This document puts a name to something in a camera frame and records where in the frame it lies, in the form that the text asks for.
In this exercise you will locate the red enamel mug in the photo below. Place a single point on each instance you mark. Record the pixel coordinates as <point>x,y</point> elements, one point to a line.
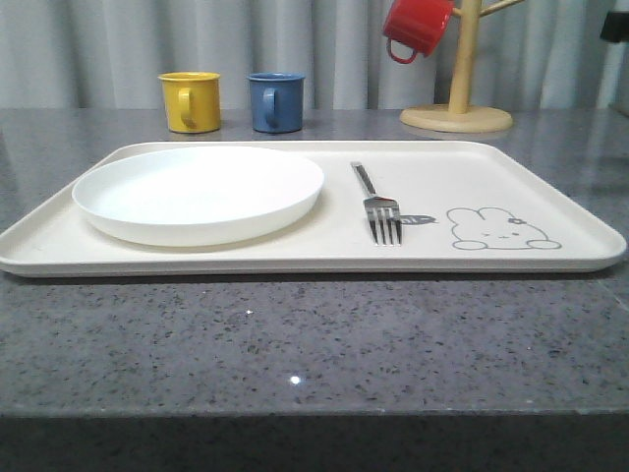
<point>417,24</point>

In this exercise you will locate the white round plate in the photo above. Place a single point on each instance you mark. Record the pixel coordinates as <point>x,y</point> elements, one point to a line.
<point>199,196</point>

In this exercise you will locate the grey curtain backdrop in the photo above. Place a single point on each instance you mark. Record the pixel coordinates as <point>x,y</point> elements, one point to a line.
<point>109,54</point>

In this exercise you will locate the wooden mug tree stand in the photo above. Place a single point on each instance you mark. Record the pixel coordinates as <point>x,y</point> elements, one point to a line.
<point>459,115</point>

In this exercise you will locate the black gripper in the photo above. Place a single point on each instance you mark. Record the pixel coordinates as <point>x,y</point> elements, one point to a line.
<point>615,27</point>

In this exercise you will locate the beige rabbit serving tray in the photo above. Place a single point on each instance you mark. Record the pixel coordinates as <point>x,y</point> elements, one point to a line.
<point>481,211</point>

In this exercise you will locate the yellow enamel mug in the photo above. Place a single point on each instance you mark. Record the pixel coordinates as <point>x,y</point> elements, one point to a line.
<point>191,101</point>

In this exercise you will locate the blue enamel mug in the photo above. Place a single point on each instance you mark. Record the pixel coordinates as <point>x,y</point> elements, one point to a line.
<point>277,102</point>

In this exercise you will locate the silver metal fork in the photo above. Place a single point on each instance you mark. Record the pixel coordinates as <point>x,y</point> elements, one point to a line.
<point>383,214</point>

